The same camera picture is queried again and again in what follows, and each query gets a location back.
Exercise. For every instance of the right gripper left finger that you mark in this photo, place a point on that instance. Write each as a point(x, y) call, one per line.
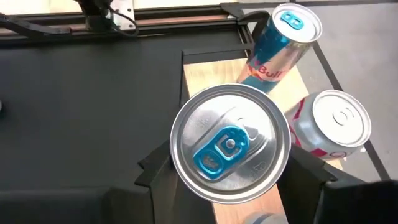
point(158, 174)

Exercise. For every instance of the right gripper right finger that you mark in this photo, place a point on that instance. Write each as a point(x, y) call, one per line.
point(303, 186)

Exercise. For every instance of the grey can with dark top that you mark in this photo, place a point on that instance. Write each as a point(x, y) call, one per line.
point(264, 218)

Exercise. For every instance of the Diet Coke can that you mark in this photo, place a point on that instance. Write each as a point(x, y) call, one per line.
point(332, 124)

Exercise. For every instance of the sugarfree Red Bull can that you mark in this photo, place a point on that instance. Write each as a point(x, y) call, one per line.
point(230, 143)

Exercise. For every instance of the blue Red Bull can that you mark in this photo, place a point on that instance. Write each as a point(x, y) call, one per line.
point(280, 46)

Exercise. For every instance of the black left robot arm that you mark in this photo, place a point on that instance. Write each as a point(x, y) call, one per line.
point(93, 12)

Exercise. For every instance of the wooden shelf with black legs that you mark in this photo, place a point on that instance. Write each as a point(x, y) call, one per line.
point(217, 74)

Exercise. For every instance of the black table mat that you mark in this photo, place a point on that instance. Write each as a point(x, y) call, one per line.
point(77, 109)

